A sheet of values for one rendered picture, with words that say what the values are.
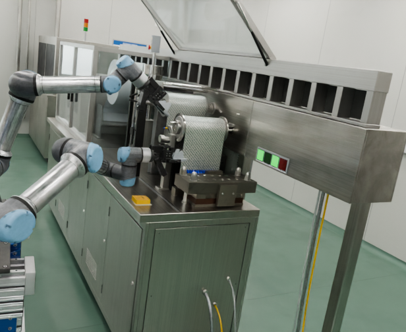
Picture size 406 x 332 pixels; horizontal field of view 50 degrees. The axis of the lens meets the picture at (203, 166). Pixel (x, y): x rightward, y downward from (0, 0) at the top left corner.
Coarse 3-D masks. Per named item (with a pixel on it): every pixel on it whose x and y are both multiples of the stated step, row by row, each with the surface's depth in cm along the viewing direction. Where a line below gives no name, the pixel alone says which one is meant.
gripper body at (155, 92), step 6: (150, 78) 210; (144, 84) 207; (150, 84) 211; (156, 84) 212; (150, 90) 212; (156, 90) 211; (150, 96) 211; (156, 96) 213; (162, 96) 214; (150, 102) 218
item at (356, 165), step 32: (224, 96) 249; (256, 128) 222; (288, 128) 200; (320, 128) 182; (352, 128) 167; (384, 128) 172; (320, 160) 182; (352, 160) 167; (384, 160) 171; (352, 192) 167; (384, 192) 177
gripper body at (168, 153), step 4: (160, 144) 219; (164, 144) 221; (168, 144) 222; (152, 148) 213; (156, 148) 214; (160, 148) 215; (164, 148) 214; (168, 148) 218; (172, 148) 216; (152, 152) 212; (156, 152) 215; (160, 152) 216; (164, 152) 215; (168, 152) 217; (172, 152) 218; (152, 156) 212; (156, 156) 215; (160, 156) 217; (164, 156) 215; (168, 156) 218; (152, 160) 213; (164, 160) 216; (168, 160) 217
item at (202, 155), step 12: (192, 144) 225; (204, 144) 228; (216, 144) 232; (192, 156) 227; (204, 156) 230; (216, 156) 234; (180, 168) 226; (192, 168) 229; (204, 168) 232; (216, 168) 236
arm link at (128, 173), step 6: (114, 168) 212; (120, 168) 211; (126, 168) 208; (132, 168) 209; (114, 174) 211; (120, 174) 210; (126, 174) 209; (132, 174) 210; (120, 180) 211; (126, 180) 209; (132, 180) 211
